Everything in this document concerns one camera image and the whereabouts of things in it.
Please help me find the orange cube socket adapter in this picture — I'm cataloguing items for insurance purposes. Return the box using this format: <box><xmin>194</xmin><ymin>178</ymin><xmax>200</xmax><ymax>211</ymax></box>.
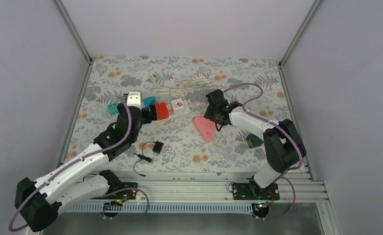
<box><xmin>155</xmin><ymin>102</ymin><xmax>169</xmax><ymax>120</ymax></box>

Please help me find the white tiger cube socket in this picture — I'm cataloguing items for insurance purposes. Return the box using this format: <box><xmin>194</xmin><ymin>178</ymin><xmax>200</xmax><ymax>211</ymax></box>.
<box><xmin>170</xmin><ymin>98</ymin><xmax>186</xmax><ymax>116</ymax></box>

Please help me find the dark green cube socket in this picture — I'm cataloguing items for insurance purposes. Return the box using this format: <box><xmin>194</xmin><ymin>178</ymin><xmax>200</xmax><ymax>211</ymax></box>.
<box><xmin>246</xmin><ymin>134</ymin><xmax>263</xmax><ymax>148</ymax></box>

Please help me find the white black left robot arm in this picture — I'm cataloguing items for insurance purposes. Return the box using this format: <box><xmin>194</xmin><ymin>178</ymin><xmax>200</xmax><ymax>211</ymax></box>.
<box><xmin>8</xmin><ymin>102</ymin><xmax>145</xmax><ymax>232</ymax></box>

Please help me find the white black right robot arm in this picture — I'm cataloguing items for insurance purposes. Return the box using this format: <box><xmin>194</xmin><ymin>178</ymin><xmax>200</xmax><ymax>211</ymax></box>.
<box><xmin>204</xmin><ymin>89</ymin><xmax>306</xmax><ymax>199</ymax></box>

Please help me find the cyan flat plug adapter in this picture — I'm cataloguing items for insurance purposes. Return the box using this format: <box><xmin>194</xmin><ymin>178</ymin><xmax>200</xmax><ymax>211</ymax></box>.
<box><xmin>143</xmin><ymin>96</ymin><xmax>157</xmax><ymax>108</ymax></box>

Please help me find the pink power strip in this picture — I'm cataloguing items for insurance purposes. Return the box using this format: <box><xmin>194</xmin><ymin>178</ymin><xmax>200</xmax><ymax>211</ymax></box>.
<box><xmin>192</xmin><ymin>116</ymin><xmax>216</xmax><ymax>143</ymax></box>

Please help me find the white long power strip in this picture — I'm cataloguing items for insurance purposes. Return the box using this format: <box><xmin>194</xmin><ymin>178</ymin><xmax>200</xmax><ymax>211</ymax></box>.
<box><xmin>154</xmin><ymin>98</ymin><xmax>190</xmax><ymax>121</ymax></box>

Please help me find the teal power strip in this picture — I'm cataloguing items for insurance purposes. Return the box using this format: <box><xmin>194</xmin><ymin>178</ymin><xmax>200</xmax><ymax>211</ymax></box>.
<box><xmin>106</xmin><ymin>101</ymin><xmax>120</xmax><ymax>116</ymax></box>

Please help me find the floral patterned table mat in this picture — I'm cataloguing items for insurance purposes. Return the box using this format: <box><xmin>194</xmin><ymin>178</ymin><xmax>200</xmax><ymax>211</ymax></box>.
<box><xmin>66</xmin><ymin>56</ymin><xmax>290</xmax><ymax>173</ymax></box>

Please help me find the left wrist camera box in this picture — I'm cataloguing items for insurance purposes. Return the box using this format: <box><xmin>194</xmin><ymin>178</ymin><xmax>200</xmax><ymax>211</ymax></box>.
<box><xmin>124</xmin><ymin>91</ymin><xmax>142</xmax><ymax>109</ymax></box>

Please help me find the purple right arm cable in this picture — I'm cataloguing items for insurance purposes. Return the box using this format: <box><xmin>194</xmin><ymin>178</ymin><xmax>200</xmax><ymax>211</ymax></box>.
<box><xmin>225</xmin><ymin>82</ymin><xmax>304</xmax><ymax>221</ymax></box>

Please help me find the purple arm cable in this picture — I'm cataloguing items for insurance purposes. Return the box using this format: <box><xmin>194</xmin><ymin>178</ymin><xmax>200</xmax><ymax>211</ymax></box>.
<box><xmin>8</xmin><ymin>96</ymin><xmax>150</xmax><ymax>233</ymax></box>
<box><xmin>225</xmin><ymin>82</ymin><xmax>304</xmax><ymax>221</ymax></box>

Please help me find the white coiled power cable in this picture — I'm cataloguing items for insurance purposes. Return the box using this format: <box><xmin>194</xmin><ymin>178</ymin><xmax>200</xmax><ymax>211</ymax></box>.
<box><xmin>139</xmin><ymin>73</ymin><xmax>188</xmax><ymax>99</ymax></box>

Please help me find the black small charger with cable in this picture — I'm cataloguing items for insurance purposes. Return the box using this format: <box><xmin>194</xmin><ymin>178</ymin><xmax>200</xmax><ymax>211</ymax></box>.
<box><xmin>133</xmin><ymin>141</ymin><xmax>164</xmax><ymax>177</ymax></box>

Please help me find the white braided cable bundle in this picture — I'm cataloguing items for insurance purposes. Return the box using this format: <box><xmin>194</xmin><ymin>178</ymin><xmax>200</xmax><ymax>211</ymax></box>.
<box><xmin>182</xmin><ymin>73</ymin><xmax>214</xmax><ymax>110</ymax></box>

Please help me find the aluminium front rail base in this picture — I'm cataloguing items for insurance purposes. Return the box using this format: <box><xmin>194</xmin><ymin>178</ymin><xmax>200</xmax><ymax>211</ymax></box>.
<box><xmin>35</xmin><ymin>172</ymin><xmax>329</xmax><ymax>213</ymax></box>

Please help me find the aluminium corner frame rail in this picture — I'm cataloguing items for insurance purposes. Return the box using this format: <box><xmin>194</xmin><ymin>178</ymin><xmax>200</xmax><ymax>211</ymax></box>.
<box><xmin>53</xmin><ymin>0</ymin><xmax>92</xmax><ymax>65</ymax></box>

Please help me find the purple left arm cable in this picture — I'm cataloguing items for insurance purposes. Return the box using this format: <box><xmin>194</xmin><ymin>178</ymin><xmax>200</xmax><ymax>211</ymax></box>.
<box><xmin>8</xmin><ymin>96</ymin><xmax>150</xmax><ymax>233</ymax></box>

